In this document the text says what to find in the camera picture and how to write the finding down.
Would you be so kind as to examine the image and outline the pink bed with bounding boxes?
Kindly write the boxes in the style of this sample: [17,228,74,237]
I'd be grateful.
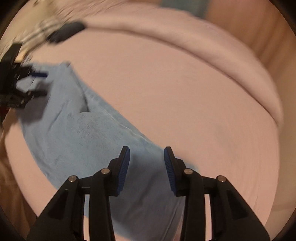
[5,30,281,241]

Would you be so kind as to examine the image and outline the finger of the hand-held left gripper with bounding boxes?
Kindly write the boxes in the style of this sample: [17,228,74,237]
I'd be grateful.
[17,65,48,79]
[14,86,48,107]

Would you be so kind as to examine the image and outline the dark blue folded cloth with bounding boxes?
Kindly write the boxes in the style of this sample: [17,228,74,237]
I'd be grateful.
[47,22,86,44]

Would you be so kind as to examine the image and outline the plaid pillow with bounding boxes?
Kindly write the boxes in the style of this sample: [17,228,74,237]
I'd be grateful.
[14,16,61,61]

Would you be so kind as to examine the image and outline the light blue denim pants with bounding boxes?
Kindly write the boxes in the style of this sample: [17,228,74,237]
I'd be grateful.
[17,61,199,239]

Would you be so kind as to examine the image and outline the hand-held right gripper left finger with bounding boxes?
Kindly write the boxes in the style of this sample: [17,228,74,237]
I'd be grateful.
[26,146,130,241]

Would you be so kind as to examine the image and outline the blue curtain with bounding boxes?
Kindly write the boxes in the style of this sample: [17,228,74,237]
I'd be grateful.
[159,0,211,18]

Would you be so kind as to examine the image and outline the pink duvet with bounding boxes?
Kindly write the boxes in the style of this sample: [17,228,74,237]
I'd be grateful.
[58,2,284,127]

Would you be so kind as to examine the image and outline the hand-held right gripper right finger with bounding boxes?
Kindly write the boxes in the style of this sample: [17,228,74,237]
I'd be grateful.
[164,146,270,241]

